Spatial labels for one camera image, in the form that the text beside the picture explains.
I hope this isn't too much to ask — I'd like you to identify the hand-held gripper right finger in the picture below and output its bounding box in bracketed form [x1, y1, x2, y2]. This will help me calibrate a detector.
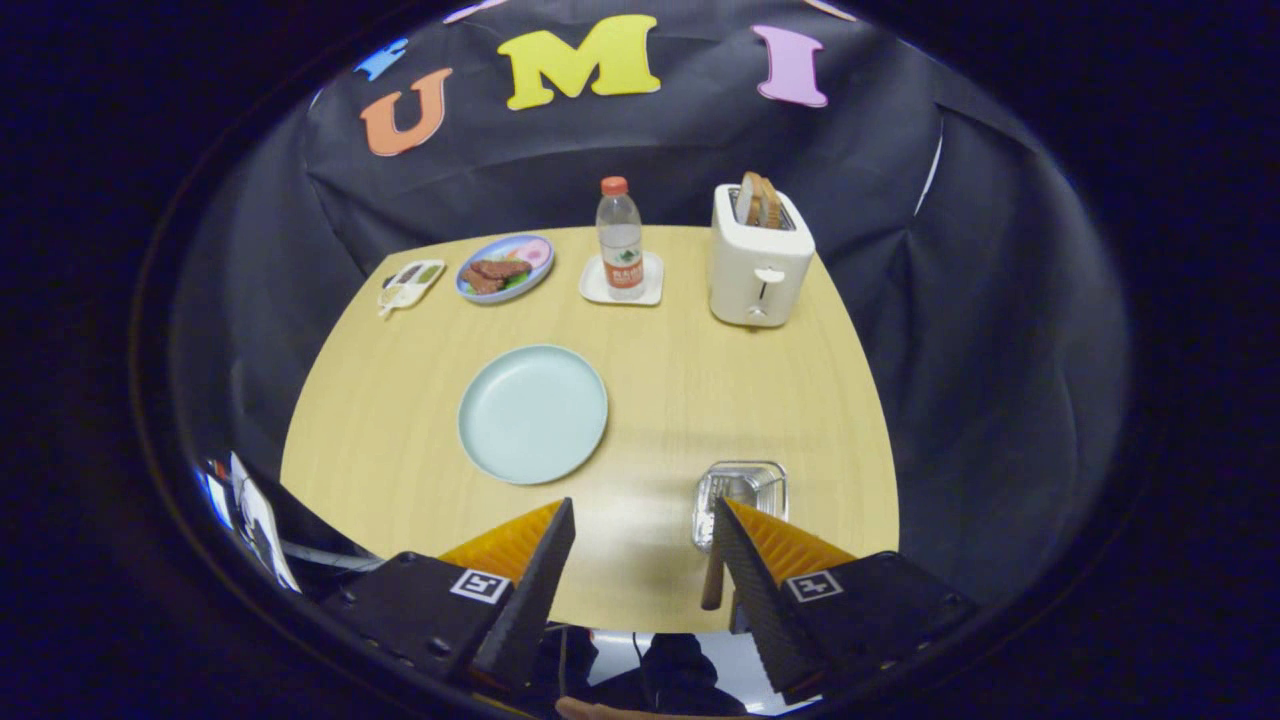
[712, 497, 976, 701]

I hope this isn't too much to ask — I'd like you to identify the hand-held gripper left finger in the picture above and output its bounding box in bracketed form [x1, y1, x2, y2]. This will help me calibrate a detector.
[320, 497, 578, 691]

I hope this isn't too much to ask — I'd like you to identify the light green round plate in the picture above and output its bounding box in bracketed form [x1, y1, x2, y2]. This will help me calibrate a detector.
[458, 345, 609, 487]

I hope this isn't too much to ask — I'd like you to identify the white square coaster tray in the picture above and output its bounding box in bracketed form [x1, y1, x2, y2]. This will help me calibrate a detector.
[579, 252, 665, 307]

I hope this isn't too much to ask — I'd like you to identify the white toaster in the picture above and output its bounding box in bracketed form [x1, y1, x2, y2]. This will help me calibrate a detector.
[708, 183, 816, 329]

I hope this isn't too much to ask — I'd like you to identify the blue oval plate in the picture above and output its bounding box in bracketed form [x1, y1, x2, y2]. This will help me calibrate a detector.
[455, 234, 555, 305]

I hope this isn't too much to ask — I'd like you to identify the white divided sauce dish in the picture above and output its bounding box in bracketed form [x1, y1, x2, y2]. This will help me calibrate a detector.
[377, 259, 447, 319]

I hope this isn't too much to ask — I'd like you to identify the clear plastic water bottle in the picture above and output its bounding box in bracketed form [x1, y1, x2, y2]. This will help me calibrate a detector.
[596, 176, 646, 301]

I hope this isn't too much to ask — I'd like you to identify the black backdrop cloth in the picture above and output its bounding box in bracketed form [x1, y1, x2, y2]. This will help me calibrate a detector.
[170, 0, 1131, 611]

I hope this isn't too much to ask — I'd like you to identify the metal wire basket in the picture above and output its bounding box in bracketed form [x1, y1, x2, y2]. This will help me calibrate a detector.
[692, 461, 789, 553]

